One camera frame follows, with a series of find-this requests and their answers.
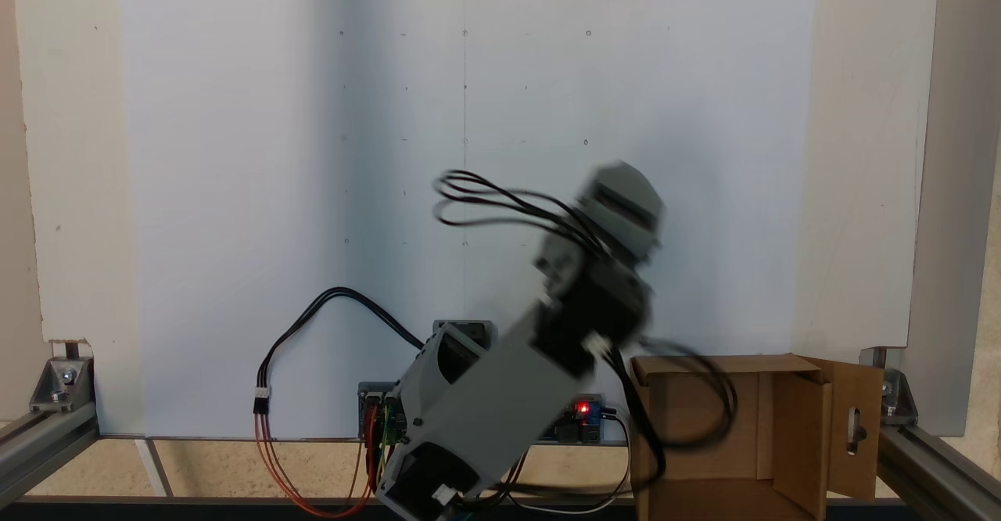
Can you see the aluminium frame rail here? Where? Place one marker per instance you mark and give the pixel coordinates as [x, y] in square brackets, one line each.
[946, 478]
[43, 447]

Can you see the white paper sheet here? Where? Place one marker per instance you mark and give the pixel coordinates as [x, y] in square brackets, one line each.
[235, 192]

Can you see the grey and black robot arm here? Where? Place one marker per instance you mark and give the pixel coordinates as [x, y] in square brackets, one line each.
[485, 404]

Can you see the blue circuit board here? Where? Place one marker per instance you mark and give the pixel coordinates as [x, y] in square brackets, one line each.
[583, 423]

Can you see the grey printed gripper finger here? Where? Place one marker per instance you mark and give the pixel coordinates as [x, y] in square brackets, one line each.
[637, 200]

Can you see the grey metal corner bracket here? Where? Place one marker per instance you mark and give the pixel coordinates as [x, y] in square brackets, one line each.
[61, 380]
[899, 400]

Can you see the brown cardboard box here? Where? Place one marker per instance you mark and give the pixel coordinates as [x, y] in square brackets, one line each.
[704, 427]

